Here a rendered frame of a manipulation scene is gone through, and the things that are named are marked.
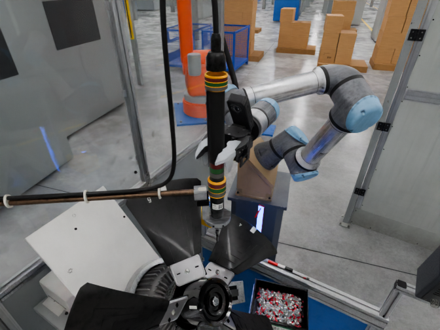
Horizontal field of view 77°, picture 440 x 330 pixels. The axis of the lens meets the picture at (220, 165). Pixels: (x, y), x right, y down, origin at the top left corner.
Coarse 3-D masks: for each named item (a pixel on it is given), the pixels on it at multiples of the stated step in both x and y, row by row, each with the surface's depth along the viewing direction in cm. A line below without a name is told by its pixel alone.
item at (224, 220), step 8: (200, 192) 64; (200, 200) 65; (208, 200) 65; (208, 208) 67; (224, 208) 72; (208, 216) 68; (224, 216) 70; (208, 224) 68; (216, 224) 68; (224, 224) 68
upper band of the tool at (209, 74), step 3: (207, 72) 51; (210, 72) 52; (213, 72) 53; (216, 72) 53; (222, 72) 52; (225, 72) 51; (204, 75) 51; (207, 75) 50; (210, 75) 53; (213, 75) 53; (216, 75) 53; (219, 75) 53; (222, 75) 53; (225, 75) 50; (210, 78) 49; (213, 78) 49; (216, 78) 49; (219, 78) 49; (222, 78) 49; (207, 81) 50; (225, 81) 50; (213, 87) 50; (216, 87) 50; (219, 87) 50
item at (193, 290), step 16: (176, 288) 78; (192, 288) 74; (208, 288) 74; (224, 288) 76; (192, 304) 71; (208, 304) 71; (224, 304) 74; (176, 320) 75; (192, 320) 72; (208, 320) 69; (224, 320) 72
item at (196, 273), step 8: (176, 264) 78; (184, 264) 78; (192, 264) 78; (200, 264) 77; (176, 272) 78; (184, 272) 78; (192, 272) 77; (200, 272) 77; (176, 280) 77; (184, 280) 77; (192, 280) 77
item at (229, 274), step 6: (210, 264) 87; (216, 264) 87; (222, 270) 85; (228, 270) 85; (204, 276) 83; (210, 276) 83; (216, 276) 83; (222, 276) 83; (228, 276) 83; (228, 282) 81
